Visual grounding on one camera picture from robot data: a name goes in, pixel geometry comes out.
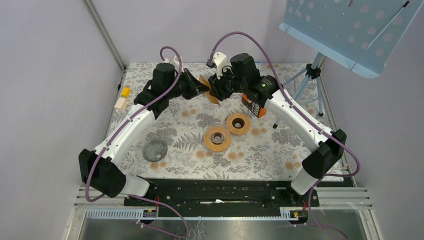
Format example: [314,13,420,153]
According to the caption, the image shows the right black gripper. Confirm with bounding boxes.
[208,64,247,102]

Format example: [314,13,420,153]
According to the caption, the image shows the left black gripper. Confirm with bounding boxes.
[166,68,210,100]

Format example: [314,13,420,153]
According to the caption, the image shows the brown paper coffee filter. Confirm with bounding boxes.
[199,75,221,107]

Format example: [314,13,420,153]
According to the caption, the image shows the orange coffee filter box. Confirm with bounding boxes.
[241,94,267,119]

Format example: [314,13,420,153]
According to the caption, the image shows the clear glass dripper cone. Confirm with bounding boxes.
[209,131,229,145]

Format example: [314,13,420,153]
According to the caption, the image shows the wooden ring holder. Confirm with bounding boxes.
[225,113,251,136]
[203,125,232,153]

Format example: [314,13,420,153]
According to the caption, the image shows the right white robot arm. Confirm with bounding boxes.
[207,52,347,206]

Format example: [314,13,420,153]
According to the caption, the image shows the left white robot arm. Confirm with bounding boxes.
[78,63,210,206]

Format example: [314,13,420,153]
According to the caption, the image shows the floral tablecloth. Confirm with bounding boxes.
[96,62,345,182]

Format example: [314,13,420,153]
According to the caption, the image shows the yellow block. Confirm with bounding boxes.
[120,87,131,98]

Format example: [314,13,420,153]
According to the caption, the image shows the beige wooden block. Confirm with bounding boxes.
[114,97,128,110]

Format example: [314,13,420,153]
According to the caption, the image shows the blue perforated stand tray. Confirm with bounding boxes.
[279,0,424,79]

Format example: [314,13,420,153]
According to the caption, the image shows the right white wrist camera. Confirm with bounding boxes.
[206,52,229,79]

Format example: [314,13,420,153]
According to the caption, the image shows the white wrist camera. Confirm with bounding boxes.
[206,52,229,79]
[162,55,180,72]

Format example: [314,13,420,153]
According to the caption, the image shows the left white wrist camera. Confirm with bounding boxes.
[162,55,180,72]

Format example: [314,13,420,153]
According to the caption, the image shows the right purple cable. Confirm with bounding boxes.
[206,31,361,240]

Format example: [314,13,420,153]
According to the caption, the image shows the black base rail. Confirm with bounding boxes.
[145,178,320,218]

